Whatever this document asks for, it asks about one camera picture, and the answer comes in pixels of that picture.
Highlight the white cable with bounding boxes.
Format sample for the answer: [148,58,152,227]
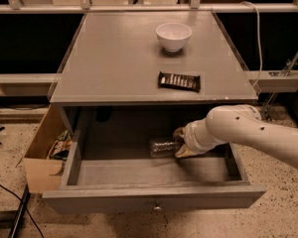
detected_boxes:
[241,1,264,88]

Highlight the snack bags in box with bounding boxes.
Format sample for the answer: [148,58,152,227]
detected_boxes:
[48,130,72,161]

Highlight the metal drawer knob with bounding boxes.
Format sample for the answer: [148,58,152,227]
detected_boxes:
[153,201,163,212]

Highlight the clear plastic water bottle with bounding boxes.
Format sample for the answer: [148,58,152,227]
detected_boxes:
[149,138,183,158]

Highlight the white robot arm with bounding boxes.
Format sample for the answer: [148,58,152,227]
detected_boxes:
[174,104,298,170]

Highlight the white ceramic bowl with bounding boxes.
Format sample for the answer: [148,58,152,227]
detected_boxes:
[156,23,192,53]

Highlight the brown cardboard box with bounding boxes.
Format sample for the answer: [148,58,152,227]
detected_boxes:
[23,106,66,193]

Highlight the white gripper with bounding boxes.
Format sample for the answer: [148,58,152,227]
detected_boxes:
[173,119,219,159]

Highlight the grey open top drawer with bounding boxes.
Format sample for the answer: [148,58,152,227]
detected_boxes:
[43,108,265,214]

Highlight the grey wooden nightstand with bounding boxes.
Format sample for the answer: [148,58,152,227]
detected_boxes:
[49,10,259,141]

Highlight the dark snack bar wrapper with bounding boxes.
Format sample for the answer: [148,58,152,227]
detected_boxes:
[158,71,201,92]

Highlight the black floor bar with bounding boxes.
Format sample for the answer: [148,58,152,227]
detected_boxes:
[8,186,30,238]

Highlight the black floor cable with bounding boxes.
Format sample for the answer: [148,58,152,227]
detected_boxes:
[0,176,45,238]

